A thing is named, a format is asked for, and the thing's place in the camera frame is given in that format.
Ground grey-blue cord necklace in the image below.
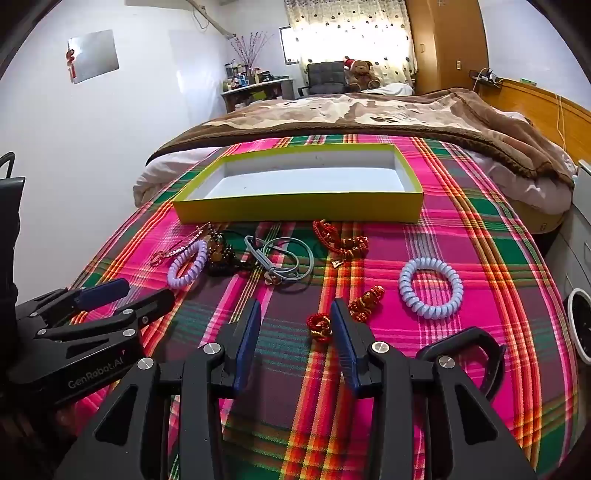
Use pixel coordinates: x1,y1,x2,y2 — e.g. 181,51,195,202
244,234,315,292

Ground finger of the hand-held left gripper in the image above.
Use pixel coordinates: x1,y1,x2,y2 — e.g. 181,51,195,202
16,278,131,325
39,290,176,343

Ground dried flower branches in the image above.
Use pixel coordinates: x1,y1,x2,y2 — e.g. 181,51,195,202
228,31,273,75

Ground grey chair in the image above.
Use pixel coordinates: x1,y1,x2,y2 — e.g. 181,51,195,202
298,61,349,97

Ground light blue spiral hair tie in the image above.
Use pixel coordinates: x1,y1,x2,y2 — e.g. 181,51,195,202
398,257,464,321

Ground wooden headboard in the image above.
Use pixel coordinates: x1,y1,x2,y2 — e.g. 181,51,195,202
480,78,591,160

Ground rhinestone hair clip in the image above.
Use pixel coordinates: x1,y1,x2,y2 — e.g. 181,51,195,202
164,224,215,259

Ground yellow-green cardboard box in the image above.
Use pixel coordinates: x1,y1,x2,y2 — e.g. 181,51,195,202
172,143,424,224

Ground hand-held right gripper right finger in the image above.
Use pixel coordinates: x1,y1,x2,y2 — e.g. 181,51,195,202
331,298,539,480

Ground dark bead bracelet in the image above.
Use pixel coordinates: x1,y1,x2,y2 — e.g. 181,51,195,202
203,228,254,278

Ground red cord bracelet gold beads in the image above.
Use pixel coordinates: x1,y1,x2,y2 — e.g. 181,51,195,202
312,219,370,269

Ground power strip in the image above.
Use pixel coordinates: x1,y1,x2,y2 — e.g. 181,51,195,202
470,68,502,87

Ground black wristband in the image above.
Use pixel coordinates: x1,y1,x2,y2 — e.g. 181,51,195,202
416,327,506,402

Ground brown teddy bear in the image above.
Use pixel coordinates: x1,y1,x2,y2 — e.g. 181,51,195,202
344,56,382,92

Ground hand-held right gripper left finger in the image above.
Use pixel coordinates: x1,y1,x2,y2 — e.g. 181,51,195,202
53,299,262,480

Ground white pillow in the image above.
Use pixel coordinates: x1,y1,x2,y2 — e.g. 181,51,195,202
365,83,414,96

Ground brown fleece blanket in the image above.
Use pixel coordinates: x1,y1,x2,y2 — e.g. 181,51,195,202
145,90,575,188

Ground silver wall sheet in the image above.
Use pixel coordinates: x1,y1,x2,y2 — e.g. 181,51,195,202
69,30,120,84

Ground thin red knotted cord bracelet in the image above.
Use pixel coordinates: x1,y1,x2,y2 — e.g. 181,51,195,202
307,285,385,343

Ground patterned curtain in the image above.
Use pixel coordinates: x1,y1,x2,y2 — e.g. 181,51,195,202
284,0,416,86

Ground cluttered desk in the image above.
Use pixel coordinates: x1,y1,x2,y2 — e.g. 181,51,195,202
221,76,296,114

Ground group of bottles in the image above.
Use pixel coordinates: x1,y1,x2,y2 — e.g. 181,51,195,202
223,60,278,90

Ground purple spiral hair tie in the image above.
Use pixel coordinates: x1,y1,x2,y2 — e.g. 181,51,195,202
166,240,208,291

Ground white round appliance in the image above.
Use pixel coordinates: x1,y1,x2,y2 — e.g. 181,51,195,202
566,288,591,365

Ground pink plaid blanket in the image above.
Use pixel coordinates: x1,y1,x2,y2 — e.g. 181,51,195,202
67,134,580,480

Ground wooden wardrobe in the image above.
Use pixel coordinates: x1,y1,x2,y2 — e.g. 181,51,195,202
406,0,489,95

